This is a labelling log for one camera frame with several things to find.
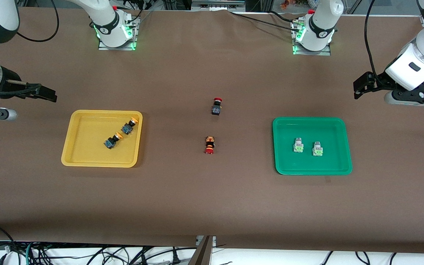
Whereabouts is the yellow push button switch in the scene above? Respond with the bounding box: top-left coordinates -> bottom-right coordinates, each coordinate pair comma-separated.
121,117 -> 140,135
103,132 -> 124,149

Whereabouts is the yellow plastic tray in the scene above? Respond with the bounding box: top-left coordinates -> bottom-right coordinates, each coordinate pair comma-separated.
61,110 -> 143,168

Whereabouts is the green plastic tray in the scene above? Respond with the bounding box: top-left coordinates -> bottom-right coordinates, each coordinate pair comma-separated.
272,117 -> 353,176

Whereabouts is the red button orange body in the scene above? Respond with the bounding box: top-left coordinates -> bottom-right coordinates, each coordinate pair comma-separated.
204,136 -> 216,155

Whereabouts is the brown table cloth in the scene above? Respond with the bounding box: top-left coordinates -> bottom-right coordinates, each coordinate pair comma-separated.
0,7 -> 424,254

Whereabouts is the dark metal profile bar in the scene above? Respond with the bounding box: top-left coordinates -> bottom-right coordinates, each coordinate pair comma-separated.
188,236 -> 215,265

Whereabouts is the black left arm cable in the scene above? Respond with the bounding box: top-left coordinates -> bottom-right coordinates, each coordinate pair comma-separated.
364,0 -> 386,78

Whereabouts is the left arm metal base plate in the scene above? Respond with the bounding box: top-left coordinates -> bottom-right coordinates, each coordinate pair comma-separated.
291,19 -> 332,56

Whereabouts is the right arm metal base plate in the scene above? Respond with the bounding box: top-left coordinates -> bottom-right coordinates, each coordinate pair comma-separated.
98,15 -> 139,51

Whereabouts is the black cable on cloth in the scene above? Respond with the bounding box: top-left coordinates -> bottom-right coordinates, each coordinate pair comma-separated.
228,10 -> 303,33

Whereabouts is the green floor cable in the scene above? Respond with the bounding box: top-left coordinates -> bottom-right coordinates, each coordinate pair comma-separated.
25,242 -> 35,265

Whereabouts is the aluminium frame rail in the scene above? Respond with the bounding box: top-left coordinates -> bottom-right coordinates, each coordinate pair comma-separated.
191,0 -> 246,11

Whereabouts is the black floor cable bundle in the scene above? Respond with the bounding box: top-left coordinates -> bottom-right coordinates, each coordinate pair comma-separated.
32,246 -> 198,265

